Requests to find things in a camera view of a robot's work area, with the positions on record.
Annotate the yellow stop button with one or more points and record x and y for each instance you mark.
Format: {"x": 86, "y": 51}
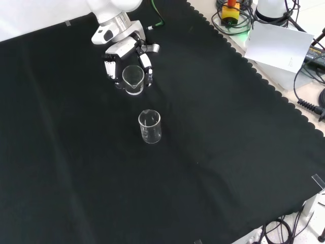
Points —
{"x": 230, "y": 12}

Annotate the pale white board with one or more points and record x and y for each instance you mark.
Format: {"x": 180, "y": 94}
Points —
{"x": 276, "y": 45}

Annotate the white device with black band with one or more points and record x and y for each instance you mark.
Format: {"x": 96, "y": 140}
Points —
{"x": 269, "y": 10}

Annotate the grey tape strip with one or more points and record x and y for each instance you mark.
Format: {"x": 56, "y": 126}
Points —
{"x": 198, "y": 241}
{"x": 318, "y": 180}
{"x": 68, "y": 23}

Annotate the small clear glass beaker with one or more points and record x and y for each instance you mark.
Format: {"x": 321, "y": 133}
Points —
{"x": 133, "y": 89}

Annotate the black bench cloth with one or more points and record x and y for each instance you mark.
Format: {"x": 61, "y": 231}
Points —
{"x": 101, "y": 165}

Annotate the tall clear glass beaker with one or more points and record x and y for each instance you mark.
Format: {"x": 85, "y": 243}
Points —
{"x": 151, "y": 136}

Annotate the black power adapter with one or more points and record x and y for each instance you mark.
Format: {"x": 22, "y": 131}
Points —
{"x": 316, "y": 54}

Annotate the grey box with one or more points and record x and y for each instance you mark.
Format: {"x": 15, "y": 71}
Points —
{"x": 279, "y": 77}

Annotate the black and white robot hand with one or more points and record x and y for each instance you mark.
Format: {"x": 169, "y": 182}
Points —
{"x": 122, "y": 48}

